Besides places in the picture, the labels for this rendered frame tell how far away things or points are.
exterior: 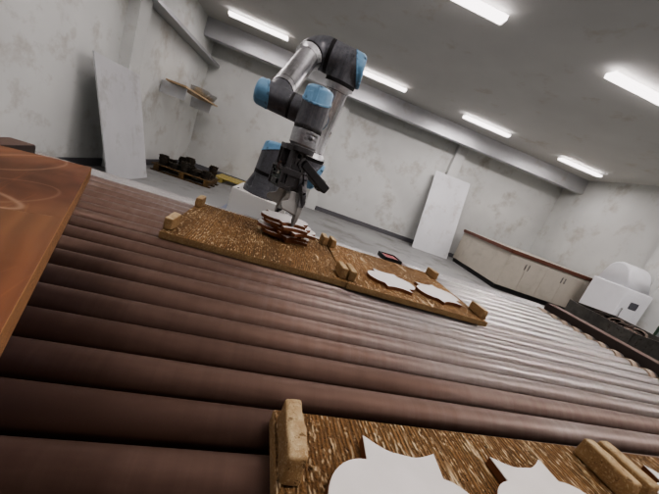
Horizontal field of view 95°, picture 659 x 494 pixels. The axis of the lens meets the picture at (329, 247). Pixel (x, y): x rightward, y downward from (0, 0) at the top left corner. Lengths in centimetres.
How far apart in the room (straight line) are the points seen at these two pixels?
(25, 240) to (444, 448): 41
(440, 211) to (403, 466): 903
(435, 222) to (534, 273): 275
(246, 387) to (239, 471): 9
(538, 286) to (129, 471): 841
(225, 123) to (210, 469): 892
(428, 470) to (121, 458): 25
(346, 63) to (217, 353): 107
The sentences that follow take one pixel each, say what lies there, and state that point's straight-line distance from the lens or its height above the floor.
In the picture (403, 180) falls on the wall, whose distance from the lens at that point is 925.
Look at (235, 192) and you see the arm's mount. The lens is 127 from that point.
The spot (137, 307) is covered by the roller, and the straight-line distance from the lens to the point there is 46.
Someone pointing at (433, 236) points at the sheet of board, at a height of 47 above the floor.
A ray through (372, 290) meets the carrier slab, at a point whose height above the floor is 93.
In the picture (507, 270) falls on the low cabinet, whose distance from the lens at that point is 789.
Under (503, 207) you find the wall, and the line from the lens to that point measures 1074.
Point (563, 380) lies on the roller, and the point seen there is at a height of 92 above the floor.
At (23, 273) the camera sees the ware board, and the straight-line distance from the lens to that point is 26.
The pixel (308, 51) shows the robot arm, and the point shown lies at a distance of 119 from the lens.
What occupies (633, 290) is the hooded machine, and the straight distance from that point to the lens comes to 859.
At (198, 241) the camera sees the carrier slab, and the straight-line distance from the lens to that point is 67.
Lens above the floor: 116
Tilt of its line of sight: 13 degrees down
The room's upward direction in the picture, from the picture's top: 21 degrees clockwise
